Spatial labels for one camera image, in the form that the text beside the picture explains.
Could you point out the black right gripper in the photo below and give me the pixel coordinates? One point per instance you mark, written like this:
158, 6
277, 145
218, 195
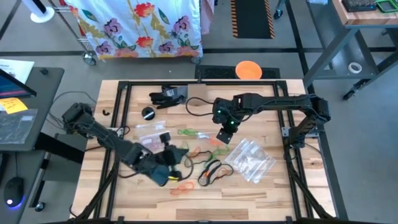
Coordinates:
228, 113

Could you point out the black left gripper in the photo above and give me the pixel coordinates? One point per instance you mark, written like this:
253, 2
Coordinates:
169, 155

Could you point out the orange rubber band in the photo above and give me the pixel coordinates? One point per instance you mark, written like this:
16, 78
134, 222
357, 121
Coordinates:
195, 152
219, 172
214, 142
183, 188

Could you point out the green rubber band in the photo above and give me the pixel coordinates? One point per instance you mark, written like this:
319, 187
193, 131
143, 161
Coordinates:
207, 160
221, 151
188, 132

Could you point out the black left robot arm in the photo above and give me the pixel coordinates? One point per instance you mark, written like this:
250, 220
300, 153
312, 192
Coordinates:
102, 137

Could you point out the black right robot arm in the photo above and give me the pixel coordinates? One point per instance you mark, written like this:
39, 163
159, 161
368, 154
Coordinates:
280, 101

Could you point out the wide black rubber band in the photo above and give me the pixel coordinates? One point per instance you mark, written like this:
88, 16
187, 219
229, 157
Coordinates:
232, 170
199, 152
201, 181

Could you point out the yellow tape tag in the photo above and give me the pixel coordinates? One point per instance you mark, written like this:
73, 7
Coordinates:
174, 178

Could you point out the brown cardboard box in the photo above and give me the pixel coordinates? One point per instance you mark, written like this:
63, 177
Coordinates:
196, 91

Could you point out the orange bowl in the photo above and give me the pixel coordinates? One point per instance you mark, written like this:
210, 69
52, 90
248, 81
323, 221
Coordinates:
248, 70

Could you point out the black work gloves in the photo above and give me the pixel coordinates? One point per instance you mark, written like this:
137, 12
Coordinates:
166, 97

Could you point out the small black curved clip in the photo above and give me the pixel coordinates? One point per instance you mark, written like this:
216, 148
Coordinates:
105, 112

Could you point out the hazard striped floor mat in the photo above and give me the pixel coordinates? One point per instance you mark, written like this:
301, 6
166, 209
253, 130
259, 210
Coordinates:
252, 18

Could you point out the pale pink cloth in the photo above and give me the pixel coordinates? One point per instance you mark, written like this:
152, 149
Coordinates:
207, 15

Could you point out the grey cart leg with caster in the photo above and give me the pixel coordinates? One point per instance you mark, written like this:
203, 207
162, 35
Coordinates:
278, 14

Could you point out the floral print curtain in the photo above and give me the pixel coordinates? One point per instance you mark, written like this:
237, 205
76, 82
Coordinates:
140, 28

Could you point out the white tape roll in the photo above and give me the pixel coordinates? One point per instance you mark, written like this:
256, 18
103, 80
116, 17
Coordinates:
350, 68

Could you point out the dark grey desk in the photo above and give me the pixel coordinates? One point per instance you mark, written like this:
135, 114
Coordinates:
46, 93

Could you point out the floral fabric backdrop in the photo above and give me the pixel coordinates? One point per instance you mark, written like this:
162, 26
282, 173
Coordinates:
84, 40

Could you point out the wooden top workbench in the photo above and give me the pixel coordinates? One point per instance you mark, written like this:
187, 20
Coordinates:
360, 18

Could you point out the black keyboard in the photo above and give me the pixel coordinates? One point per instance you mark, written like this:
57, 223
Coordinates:
357, 4

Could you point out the grey plastic bag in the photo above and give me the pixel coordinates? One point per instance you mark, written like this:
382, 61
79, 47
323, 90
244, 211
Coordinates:
15, 127

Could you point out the black computer mouse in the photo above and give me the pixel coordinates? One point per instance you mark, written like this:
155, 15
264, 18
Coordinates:
14, 189

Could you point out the yellow sticky note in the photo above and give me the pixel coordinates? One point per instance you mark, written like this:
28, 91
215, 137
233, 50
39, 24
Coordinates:
12, 105

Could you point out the computer monitor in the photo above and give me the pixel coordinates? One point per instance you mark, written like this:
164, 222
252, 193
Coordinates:
12, 87

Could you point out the green tray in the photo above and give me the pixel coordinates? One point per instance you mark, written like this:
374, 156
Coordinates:
377, 4

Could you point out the white paper sheet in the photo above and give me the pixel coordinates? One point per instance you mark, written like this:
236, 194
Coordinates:
18, 67

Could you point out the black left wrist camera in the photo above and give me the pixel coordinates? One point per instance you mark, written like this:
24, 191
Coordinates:
160, 175

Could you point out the white round pedestal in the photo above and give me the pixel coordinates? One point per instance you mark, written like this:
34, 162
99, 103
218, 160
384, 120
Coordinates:
43, 17

